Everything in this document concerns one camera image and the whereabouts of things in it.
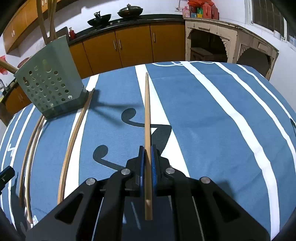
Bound small wooden stool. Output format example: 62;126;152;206
190;47;228;63

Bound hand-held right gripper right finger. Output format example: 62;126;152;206
151;145;271;241

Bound black wok with ladle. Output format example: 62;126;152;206
87;10;112;28

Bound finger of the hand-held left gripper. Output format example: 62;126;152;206
0;166;15;192

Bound wooden wall cabinet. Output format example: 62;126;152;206
3;0;63;54

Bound colourful boxes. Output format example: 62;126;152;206
190;7;203;18

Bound dark wooden cutting board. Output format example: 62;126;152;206
55;27;69;42

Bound red plastic jug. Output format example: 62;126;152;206
202;2;212;19
210;3;220;20

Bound barred window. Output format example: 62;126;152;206
251;0;296;44

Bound old white wooden sideboard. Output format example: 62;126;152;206
184;17;279;80

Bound green perforated utensil holder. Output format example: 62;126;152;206
14;36;89;120

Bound black kitchen countertop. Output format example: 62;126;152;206
0;14;185;98

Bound black gas stove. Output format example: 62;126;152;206
92;16;151;28

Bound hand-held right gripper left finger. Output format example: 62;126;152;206
26;146;147;241

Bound black wok with lid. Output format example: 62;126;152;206
117;3;144;18

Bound red hanging plastic bag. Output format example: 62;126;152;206
0;55;10;76

